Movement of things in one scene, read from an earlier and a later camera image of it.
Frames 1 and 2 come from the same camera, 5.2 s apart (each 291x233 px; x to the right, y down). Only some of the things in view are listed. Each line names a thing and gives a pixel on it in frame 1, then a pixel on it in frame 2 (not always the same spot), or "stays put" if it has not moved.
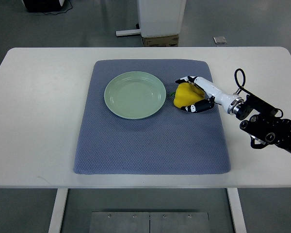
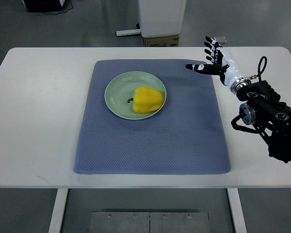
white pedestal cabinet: x=158 y=18 stays put
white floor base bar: x=121 y=33 stays put
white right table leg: x=237 y=210 stays put
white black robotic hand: x=229 y=102 to x=223 y=64
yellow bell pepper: x=186 y=94 to x=146 y=99
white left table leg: x=56 y=219 stays put
